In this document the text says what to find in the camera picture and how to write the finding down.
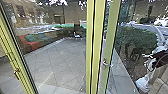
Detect dark outdoor patio chair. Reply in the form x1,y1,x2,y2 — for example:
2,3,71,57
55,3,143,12
73,27,84,40

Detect red green outdoor bench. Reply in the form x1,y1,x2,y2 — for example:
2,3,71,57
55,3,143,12
18,30,64,53

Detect green hedge shrubs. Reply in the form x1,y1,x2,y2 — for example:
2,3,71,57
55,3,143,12
113,25,158,64

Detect green glass door frame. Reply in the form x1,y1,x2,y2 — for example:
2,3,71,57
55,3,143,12
0,0,122,94

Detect metal door lever handle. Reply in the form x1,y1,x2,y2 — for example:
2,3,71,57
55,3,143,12
101,57,114,69

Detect small brass door handle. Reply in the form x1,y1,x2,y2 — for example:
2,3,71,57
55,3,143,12
13,69,21,80

